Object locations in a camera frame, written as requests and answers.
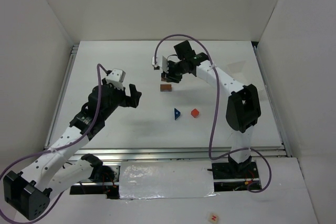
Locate brown arch wood block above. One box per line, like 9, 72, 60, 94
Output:
160, 84, 172, 92

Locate red cube wood block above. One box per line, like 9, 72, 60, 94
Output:
191, 109, 199, 118

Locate white perforated plastic basket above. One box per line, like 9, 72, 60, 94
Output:
226, 60, 267, 101

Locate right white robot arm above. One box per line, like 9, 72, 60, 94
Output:
152, 40, 261, 175

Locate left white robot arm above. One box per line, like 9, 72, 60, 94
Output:
1, 82, 142, 223

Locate blue triangle wood block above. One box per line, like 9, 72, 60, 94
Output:
174, 108, 181, 121

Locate silver foil sheet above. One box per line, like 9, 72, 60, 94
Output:
119, 161, 216, 200

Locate small letter N tile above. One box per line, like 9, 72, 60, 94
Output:
207, 212, 219, 224

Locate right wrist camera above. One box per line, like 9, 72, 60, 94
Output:
152, 56, 168, 73

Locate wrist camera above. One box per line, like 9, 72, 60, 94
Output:
152, 56, 168, 73
106, 68, 125, 90

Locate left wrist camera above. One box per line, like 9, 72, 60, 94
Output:
106, 68, 125, 90

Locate aluminium rail frame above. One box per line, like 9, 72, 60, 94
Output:
45, 41, 287, 161

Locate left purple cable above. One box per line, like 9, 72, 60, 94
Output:
0, 63, 110, 222

